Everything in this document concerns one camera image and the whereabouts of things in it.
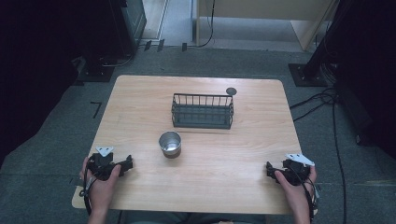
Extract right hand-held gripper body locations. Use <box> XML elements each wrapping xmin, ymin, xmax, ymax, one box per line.
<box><xmin>274</xmin><ymin>152</ymin><xmax>316</xmax><ymax>187</ymax></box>

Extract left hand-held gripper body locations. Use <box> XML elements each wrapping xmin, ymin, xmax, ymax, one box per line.
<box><xmin>86</xmin><ymin>146</ymin><xmax>126</xmax><ymax>182</ymax></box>

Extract person's right hand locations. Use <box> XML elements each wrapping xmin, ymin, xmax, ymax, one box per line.
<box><xmin>274</xmin><ymin>165</ymin><xmax>318</xmax><ymax>217</ymax></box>

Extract person's left hand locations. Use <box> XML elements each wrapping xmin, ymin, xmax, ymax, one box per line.
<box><xmin>79</xmin><ymin>156</ymin><xmax>122</xmax><ymax>217</ymax></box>

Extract silver metal cup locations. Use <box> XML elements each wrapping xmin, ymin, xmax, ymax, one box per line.
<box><xmin>158</xmin><ymin>131</ymin><xmax>183</xmax><ymax>160</ymax></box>

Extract black stand base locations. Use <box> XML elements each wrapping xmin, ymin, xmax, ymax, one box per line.
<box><xmin>72</xmin><ymin>57</ymin><xmax>116</xmax><ymax>87</ymax></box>
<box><xmin>287</xmin><ymin>63</ymin><xmax>330</xmax><ymax>88</ymax></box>

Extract dark cabinet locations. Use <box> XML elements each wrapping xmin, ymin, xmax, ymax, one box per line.
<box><xmin>106</xmin><ymin>0</ymin><xmax>148</xmax><ymax>59</ymax></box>

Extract light wooden furniture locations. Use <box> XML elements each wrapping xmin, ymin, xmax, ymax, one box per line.
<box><xmin>195</xmin><ymin>0</ymin><xmax>341</xmax><ymax>52</ymax></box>

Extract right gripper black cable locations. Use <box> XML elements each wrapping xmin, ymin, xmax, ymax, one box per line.
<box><xmin>288</xmin><ymin>166</ymin><xmax>320</xmax><ymax>224</ymax></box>

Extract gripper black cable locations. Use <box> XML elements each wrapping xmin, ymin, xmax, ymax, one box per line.
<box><xmin>288</xmin><ymin>166</ymin><xmax>320</xmax><ymax>224</ymax></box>
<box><xmin>78</xmin><ymin>157</ymin><xmax>98</xmax><ymax>217</ymax></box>

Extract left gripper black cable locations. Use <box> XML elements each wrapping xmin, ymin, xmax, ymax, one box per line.
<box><xmin>78</xmin><ymin>157</ymin><xmax>98</xmax><ymax>217</ymax></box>

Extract long black floor cable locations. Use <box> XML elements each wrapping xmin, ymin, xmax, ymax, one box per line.
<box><xmin>331</xmin><ymin>101</ymin><xmax>348</xmax><ymax>224</ymax></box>

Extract black wire basket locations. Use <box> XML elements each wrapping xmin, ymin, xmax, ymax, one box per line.
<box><xmin>170</xmin><ymin>92</ymin><xmax>235</xmax><ymax>131</ymax></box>

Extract thin black hanging cable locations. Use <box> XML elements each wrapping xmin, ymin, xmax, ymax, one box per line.
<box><xmin>196</xmin><ymin>0</ymin><xmax>217</xmax><ymax>49</ymax></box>

